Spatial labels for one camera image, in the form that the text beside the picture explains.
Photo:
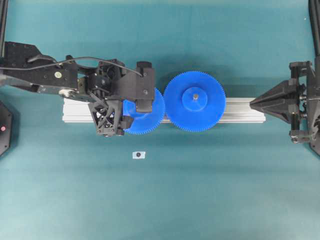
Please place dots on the large blue gear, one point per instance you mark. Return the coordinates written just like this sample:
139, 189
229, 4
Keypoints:
194, 115

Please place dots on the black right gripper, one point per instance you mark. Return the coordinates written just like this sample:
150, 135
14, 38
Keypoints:
288, 89

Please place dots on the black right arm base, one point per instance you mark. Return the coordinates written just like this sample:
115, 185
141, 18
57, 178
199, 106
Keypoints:
315, 147

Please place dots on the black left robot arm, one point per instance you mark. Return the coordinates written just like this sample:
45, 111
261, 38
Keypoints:
23, 66

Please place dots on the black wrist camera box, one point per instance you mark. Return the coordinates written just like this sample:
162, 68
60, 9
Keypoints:
138, 89

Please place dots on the black frame post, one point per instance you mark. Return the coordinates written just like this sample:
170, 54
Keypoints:
314, 16
3, 20

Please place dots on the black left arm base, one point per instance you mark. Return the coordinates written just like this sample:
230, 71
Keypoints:
6, 120

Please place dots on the small blue gear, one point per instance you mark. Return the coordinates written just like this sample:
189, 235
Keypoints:
144, 123

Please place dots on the black left frame post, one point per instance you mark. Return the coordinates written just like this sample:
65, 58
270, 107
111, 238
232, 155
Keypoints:
3, 20

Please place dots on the white marker sticker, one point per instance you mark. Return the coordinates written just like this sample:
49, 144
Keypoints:
139, 155

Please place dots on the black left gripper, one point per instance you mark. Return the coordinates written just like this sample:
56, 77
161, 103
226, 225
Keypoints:
109, 84

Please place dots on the silver aluminium extrusion rail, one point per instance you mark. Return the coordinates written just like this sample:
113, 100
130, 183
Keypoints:
237, 111

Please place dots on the black right frame post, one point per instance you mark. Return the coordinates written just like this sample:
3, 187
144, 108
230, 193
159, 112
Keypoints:
314, 16

